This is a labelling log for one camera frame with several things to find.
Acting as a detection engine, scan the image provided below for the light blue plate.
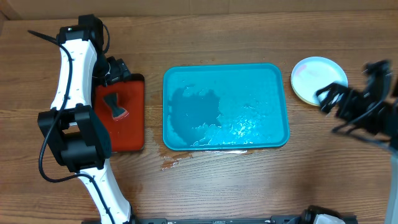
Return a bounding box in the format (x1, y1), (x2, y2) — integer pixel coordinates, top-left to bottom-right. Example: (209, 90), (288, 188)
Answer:
(290, 57), (348, 92)

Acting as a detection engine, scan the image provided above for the green-rimmed plate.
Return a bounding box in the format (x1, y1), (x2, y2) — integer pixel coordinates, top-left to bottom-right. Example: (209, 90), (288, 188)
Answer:
(292, 86), (320, 106)

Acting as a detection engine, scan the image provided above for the orange sponge with black scourer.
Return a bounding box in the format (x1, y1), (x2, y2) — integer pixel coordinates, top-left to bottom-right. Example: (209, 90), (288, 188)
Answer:
(103, 93), (129, 121)

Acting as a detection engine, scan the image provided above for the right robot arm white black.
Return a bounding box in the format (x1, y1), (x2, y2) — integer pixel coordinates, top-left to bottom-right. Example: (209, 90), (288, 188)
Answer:
(315, 60), (397, 223)

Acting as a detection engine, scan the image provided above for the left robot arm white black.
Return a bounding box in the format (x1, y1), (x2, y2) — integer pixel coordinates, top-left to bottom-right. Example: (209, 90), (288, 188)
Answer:
(31, 14), (136, 223)

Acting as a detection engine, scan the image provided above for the red tray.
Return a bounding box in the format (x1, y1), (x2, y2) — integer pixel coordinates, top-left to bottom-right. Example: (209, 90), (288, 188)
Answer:
(94, 73), (145, 152)

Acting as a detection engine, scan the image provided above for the teal tray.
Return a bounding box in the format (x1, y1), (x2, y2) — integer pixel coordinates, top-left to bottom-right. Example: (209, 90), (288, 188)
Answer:
(162, 63), (290, 151)

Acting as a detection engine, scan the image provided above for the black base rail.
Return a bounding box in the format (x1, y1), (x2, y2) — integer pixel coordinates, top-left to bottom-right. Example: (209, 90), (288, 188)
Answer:
(132, 205), (358, 224)

